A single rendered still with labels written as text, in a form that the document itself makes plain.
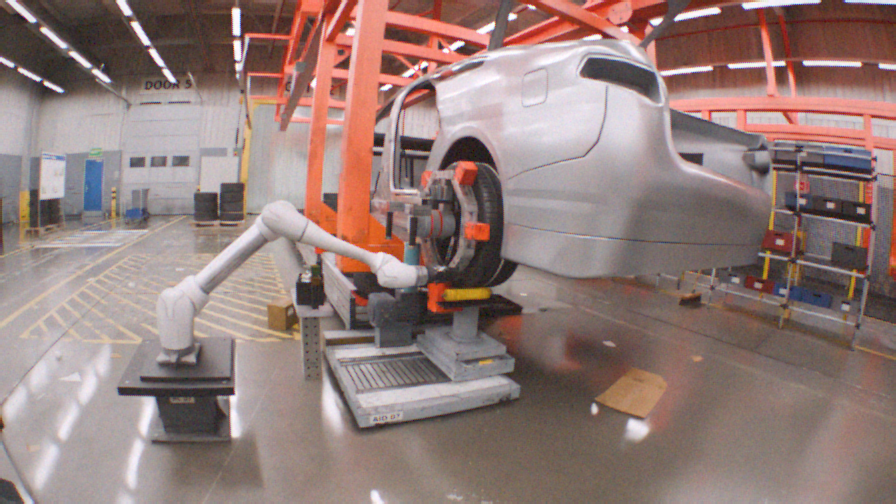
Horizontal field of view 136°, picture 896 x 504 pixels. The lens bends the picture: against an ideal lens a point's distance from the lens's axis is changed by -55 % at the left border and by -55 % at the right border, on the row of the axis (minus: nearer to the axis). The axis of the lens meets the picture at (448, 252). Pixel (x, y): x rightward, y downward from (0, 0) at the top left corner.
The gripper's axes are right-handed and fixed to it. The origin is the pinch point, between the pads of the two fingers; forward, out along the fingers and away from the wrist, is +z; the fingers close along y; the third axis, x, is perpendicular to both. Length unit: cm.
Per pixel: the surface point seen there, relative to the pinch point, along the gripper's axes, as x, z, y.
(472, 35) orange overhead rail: 411, 166, -32
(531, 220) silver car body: -6.5, 6.6, 47.6
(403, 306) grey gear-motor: 13, -12, -53
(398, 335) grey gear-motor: 6, -9, -79
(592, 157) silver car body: -10, 8, 86
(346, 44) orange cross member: 323, -18, -44
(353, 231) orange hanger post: 54, -38, -37
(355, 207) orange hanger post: 64, -38, -27
